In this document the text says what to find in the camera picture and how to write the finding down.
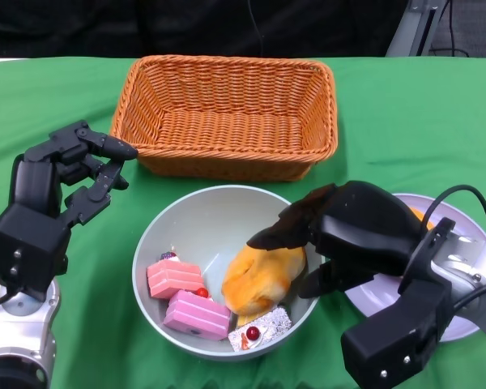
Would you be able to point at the lavender plate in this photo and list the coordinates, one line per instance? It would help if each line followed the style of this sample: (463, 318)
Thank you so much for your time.
(465, 223)
(461, 187)

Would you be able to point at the white chocolate cake slice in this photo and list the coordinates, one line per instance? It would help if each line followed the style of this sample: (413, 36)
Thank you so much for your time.
(271, 324)

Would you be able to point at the black backdrop curtain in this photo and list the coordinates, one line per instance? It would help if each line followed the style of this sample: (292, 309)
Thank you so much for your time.
(105, 28)

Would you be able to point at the green tablecloth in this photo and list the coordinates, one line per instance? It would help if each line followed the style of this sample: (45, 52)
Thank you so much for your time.
(409, 121)

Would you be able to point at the salmon pink cake slice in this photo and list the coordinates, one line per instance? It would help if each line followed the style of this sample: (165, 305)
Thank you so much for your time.
(174, 279)

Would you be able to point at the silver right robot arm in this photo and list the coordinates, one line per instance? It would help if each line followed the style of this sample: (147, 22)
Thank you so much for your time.
(461, 263)

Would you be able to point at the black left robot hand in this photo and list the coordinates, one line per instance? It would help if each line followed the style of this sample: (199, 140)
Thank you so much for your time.
(36, 182)

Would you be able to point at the grey metal stand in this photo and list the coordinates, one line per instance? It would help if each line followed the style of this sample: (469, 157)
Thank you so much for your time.
(411, 32)

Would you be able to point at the orange white striped bread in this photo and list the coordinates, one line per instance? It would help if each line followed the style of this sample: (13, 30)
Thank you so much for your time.
(423, 219)

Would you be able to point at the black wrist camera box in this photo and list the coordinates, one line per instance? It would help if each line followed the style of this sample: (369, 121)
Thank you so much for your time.
(24, 247)
(397, 340)

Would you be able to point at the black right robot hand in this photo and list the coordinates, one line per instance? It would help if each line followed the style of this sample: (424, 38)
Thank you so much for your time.
(364, 231)

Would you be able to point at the plain golden bread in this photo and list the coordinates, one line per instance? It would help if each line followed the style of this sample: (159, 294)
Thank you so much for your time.
(263, 275)

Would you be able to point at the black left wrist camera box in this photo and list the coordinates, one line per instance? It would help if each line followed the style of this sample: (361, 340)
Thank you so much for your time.
(24, 247)

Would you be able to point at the magenta pink cake slice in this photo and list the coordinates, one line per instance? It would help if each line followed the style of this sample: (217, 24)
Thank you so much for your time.
(194, 316)

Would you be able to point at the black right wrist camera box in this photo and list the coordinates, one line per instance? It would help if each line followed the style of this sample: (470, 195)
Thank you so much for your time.
(397, 340)

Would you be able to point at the orange wicker basket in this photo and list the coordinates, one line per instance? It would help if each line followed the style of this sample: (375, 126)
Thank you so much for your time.
(227, 129)

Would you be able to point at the grey-green bowl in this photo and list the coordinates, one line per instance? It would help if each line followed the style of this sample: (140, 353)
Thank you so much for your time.
(210, 219)

